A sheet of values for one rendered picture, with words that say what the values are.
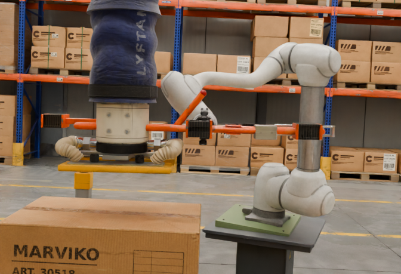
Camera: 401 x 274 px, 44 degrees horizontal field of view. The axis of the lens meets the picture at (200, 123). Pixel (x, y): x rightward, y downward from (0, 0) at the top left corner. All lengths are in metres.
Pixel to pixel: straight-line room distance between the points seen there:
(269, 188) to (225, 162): 6.48
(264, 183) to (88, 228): 1.05
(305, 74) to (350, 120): 8.40
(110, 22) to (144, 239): 0.66
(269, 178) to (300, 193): 0.18
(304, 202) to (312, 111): 0.40
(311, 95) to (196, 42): 8.05
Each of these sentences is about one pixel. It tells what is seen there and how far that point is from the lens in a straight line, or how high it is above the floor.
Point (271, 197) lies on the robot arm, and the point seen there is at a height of 0.90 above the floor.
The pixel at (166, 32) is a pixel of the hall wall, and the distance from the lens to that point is 10.18.
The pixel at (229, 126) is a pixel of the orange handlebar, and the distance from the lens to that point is 1.60.
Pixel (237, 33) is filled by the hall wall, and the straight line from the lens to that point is 10.18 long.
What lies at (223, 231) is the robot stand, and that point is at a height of 0.75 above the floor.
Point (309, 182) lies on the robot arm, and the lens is 2.22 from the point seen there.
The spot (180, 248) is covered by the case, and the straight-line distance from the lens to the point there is 1.51.
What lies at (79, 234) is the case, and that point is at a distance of 1.55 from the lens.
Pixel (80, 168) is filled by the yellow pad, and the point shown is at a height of 1.12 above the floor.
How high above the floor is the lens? 1.35
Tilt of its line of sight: 3 degrees down
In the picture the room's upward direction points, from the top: 3 degrees clockwise
